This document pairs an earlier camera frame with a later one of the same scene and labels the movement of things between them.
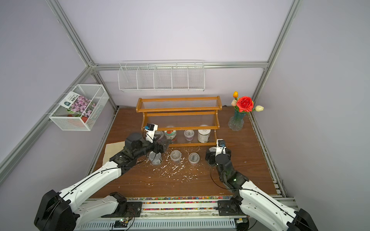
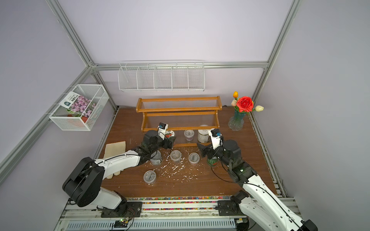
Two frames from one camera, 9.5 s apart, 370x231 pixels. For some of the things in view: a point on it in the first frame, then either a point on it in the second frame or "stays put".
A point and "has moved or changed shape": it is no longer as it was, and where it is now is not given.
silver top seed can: (155, 158) stays put
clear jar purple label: (158, 135) has moved or changed shape
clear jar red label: (193, 158) stays put
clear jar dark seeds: (176, 156) stays put
